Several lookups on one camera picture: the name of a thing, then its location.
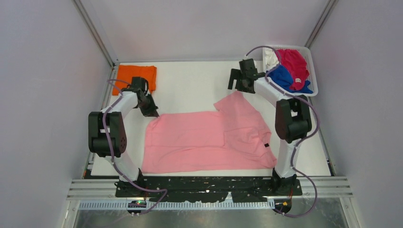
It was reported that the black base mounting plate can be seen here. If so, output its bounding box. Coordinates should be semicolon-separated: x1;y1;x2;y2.
115;176;302;203

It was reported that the blue t shirt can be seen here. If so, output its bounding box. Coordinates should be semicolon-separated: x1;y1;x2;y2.
269;65;314;94

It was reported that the aluminium frame rail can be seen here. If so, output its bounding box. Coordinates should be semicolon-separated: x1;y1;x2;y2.
72;0;119;68

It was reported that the magenta t shirt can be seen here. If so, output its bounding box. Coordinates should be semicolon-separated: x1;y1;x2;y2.
278;49;310;93

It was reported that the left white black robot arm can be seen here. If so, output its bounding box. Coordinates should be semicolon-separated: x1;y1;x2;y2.
88;76;159;197

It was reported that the folded orange t shirt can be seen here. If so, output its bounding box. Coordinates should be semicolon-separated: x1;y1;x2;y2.
117;65;157;93

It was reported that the white slotted cable duct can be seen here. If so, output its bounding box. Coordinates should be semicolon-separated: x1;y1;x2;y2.
78;199;275;211

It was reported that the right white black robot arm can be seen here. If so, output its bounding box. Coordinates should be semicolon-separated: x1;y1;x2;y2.
228;58;312;195

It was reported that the white t shirt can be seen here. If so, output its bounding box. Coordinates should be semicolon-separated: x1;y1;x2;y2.
264;48;280;71

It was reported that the pink t shirt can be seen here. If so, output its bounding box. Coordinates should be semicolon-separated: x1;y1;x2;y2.
142;91;277;174

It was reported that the white plastic basket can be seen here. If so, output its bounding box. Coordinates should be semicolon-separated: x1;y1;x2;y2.
262;45;318;97

